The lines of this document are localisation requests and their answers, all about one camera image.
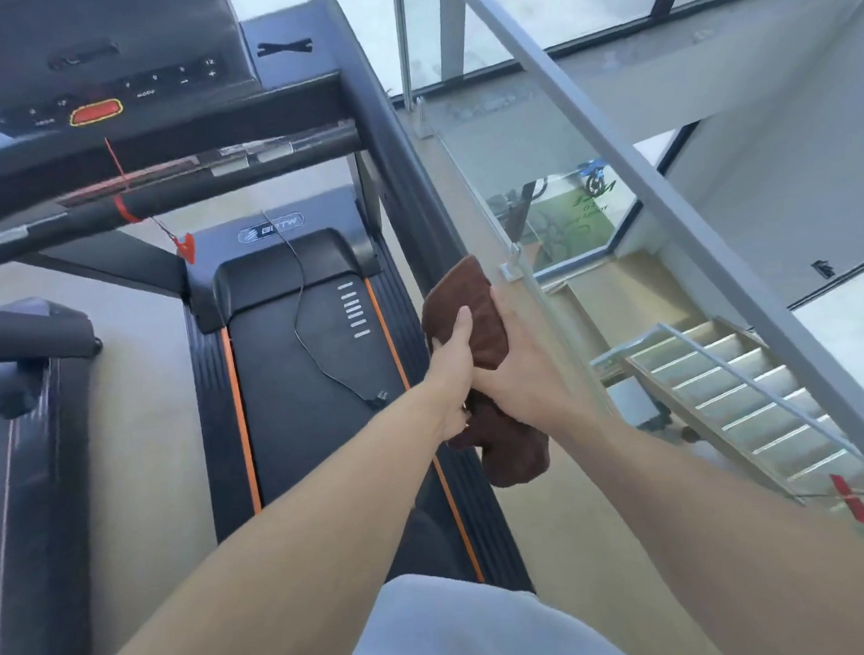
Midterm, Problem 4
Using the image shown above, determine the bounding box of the person's left hand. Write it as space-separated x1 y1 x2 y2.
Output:
415 304 483 445

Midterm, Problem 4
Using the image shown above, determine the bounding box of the person's right hand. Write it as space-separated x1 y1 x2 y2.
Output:
466 278 611 448

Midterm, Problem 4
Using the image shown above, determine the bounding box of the brown microfibre cloth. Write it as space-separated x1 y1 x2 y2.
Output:
417 249 553 495

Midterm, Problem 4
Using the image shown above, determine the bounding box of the black treadmill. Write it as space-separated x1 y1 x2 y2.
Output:
0 0 539 634
0 291 125 655

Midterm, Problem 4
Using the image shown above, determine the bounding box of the person's left forearm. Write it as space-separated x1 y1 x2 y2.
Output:
61 381 464 655

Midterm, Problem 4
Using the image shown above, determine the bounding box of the person's right forearm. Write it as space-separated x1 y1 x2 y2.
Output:
555 389 864 655

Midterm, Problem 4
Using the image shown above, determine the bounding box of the person's grey shirt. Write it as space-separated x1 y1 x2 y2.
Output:
324 558 645 655

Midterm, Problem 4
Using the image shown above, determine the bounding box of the silver stair handrail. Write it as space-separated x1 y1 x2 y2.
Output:
587 307 864 479

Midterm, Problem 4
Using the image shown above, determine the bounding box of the green printed floor mat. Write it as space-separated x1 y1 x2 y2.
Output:
483 161 648 280

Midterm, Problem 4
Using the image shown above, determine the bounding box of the grey staircase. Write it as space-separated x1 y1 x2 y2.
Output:
587 307 864 534

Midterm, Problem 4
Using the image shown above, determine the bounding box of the blue scooter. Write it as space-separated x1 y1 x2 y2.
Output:
579 157 615 201

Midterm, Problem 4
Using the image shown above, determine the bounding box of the grey metal handrail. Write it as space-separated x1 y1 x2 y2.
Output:
437 0 864 532

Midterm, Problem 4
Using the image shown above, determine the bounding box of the red tape strip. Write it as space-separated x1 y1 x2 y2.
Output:
828 471 864 530

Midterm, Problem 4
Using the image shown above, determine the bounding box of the black cord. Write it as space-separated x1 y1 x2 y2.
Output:
260 201 391 417

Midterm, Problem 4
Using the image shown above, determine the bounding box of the grey metal window frame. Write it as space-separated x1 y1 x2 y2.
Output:
390 0 477 111

